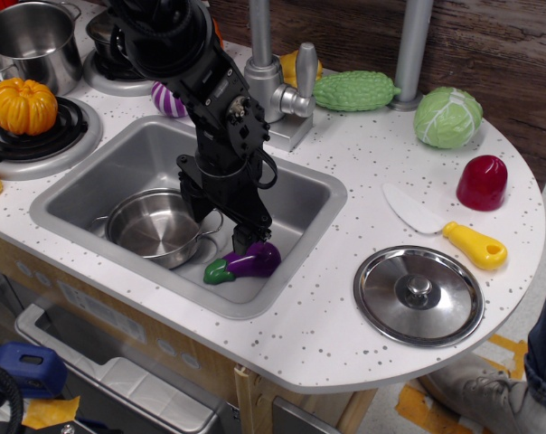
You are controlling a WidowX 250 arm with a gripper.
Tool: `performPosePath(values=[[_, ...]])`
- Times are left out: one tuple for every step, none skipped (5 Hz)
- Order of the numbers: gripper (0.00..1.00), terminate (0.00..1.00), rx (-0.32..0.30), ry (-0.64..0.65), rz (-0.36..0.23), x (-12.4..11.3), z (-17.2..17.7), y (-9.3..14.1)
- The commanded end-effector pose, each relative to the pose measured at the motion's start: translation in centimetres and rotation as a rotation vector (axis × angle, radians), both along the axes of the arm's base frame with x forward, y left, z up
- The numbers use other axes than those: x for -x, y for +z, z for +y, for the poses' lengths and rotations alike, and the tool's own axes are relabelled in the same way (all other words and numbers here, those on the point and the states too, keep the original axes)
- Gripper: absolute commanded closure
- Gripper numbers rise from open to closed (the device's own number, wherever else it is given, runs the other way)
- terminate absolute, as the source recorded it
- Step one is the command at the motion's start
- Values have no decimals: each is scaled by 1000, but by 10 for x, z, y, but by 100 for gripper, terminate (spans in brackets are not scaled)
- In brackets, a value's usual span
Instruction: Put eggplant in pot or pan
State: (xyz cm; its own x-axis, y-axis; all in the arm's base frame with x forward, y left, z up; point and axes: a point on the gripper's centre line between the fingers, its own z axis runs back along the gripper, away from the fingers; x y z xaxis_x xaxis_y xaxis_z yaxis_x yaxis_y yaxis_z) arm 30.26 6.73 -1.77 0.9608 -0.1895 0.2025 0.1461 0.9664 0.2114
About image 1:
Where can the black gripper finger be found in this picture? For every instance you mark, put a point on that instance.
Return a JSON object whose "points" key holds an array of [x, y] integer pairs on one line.
{"points": [[196, 201], [242, 238]]}

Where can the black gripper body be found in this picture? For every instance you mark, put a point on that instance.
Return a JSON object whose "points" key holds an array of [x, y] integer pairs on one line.
{"points": [[236, 195]]}

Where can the purple toy eggplant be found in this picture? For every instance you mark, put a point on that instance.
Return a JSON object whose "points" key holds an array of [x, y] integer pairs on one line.
{"points": [[248, 263]]}

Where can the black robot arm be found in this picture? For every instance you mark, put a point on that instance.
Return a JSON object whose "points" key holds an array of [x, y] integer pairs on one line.
{"points": [[175, 43]]}

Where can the small steel pan in sink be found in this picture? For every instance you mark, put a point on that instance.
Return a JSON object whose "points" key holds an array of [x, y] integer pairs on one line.
{"points": [[154, 224]]}

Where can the steel pot lid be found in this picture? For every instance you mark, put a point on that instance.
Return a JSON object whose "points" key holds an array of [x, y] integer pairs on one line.
{"points": [[418, 296]]}

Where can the dark steel pot on burner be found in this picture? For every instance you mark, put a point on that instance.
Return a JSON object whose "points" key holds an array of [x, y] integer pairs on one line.
{"points": [[101, 31]]}

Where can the tall steel pot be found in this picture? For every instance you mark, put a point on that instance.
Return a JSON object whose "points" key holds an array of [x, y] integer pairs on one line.
{"points": [[37, 42]]}

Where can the grey sink basin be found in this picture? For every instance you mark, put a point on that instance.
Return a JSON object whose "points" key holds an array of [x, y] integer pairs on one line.
{"points": [[302, 203]]}

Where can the grey toy faucet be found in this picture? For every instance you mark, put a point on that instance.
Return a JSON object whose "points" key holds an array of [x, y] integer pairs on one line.
{"points": [[289, 110]]}

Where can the purple white striped toy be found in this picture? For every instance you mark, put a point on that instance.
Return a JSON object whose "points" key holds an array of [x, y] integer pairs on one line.
{"points": [[166, 103]]}

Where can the front stove burner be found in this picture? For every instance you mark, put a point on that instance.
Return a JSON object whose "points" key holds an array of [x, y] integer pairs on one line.
{"points": [[74, 135]]}

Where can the stove burner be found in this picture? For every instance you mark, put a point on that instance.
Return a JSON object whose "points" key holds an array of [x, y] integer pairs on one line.
{"points": [[113, 80], [74, 135]]}

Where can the yellow toy vegetable behind faucet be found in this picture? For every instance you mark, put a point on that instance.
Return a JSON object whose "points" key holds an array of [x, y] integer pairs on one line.
{"points": [[288, 63]]}

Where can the green toy bitter gourd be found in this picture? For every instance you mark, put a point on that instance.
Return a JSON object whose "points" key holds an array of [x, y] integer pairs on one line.
{"points": [[353, 91]]}

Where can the back stove burner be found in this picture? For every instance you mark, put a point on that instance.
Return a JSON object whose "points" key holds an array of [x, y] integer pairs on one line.
{"points": [[113, 80]]}

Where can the orange toy pumpkin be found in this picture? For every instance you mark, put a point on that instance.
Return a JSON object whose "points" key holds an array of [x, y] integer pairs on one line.
{"points": [[27, 107]]}

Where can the green toy cabbage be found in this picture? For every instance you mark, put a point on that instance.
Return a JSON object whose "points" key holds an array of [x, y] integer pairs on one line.
{"points": [[447, 118]]}

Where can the blue clamp device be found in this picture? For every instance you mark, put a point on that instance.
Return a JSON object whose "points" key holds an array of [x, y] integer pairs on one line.
{"points": [[38, 371]]}

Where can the white yellow toy knife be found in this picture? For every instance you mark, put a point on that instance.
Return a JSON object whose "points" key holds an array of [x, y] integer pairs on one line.
{"points": [[482, 250]]}

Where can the dark red toy pepper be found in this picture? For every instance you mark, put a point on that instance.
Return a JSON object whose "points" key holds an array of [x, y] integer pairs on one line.
{"points": [[482, 184]]}

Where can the grey sneaker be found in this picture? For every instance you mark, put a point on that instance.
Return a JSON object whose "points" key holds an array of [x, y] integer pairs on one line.
{"points": [[474, 389]]}

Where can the grey post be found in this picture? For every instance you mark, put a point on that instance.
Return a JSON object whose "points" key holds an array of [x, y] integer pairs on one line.
{"points": [[413, 40]]}

